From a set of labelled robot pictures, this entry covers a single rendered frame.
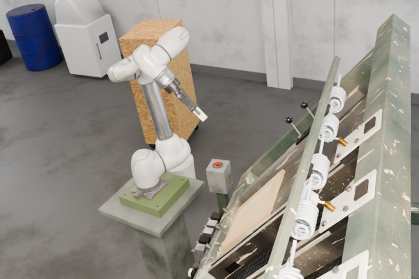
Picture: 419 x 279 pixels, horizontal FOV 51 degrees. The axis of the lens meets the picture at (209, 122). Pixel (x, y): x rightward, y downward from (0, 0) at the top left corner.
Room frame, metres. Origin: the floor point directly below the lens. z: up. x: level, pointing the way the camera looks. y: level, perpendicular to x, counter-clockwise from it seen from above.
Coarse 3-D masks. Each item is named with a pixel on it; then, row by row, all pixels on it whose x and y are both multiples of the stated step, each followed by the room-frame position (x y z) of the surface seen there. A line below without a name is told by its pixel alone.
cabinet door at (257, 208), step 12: (276, 180) 1.64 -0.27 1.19; (264, 192) 1.66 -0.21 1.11; (276, 192) 1.54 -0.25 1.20; (252, 204) 1.68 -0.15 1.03; (264, 204) 1.53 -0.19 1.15; (240, 216) 1.69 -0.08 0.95; (252, 216) 1.54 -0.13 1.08; (264, 216) 1.42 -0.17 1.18; (240, 228) 1.55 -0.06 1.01; (252, 228) 1.45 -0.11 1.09; (228, 240) 1.54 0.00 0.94
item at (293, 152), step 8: (360, 88) 1.63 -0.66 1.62; (352, 96) 1.62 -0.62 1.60; (360, 96) 1.60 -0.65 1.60; (344, 104) 1.63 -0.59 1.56; (352, 104) 1.62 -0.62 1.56; (344, 112) 1.63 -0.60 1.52; (304, 144) 1.71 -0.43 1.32; (288, 152) 1.76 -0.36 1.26; (296, 152) 1.73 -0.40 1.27; (280, 160) 1.77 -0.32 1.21; (288, 160) 1.75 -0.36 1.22; (272, 168) 1.78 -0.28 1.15; (280, 168) 1.76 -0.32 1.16; (264, 176) 1.80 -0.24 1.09; (272, 176) 1.78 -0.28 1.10; (256, 184) 1.82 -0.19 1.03; (264, 184) 1.80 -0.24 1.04; (248, 192) 1.85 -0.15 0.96
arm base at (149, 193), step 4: (160, 180) 2.22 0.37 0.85; (160, 184) 2.20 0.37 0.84; (164, 184) 2.20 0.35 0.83; (132, 188) 2.22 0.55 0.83; (136, 188) 2.20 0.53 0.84; (140, 188) 2.15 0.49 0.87; (148, 188) 2.14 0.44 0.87; (152, 188) 2.15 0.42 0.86; (156, 188) 2.16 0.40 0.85; (160, 188) 2.17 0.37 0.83; (132, 192) 2.19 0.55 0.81; (136, 192) 2.15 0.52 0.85; (140, 192) 2.14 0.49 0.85; (144, 192) 2.14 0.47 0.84; (148, 192) 2.14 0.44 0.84; (152, 192) 2.14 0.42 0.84; (156, 192) 2.14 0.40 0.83; (136, 196) 2.11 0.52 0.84; (140, 196) 2.13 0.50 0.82; (144, 196) 2.13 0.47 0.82; (148, 196) 2.11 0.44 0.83; (152, 196) 2.11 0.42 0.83
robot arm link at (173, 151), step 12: (132, 60) 2.34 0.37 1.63; (144, 84) 2.34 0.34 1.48; (156, 84) 2.37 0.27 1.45; (144, 96) 2.36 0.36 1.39; (156, 96) 2.34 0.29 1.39; (156, 108) 2.32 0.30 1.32; (156, 120) 2.31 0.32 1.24; (168, 120) 2.34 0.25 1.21; (156, 132) 2.32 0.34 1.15; (168, 132) 2.30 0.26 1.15; (156, 144) 2.30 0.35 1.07; (168, 144) 2.26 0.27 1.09; (180, 144) 2.29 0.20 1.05; (168, 156) 2.23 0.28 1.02; (180, 156) 2.26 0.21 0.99; (168, 168) 2.21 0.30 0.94
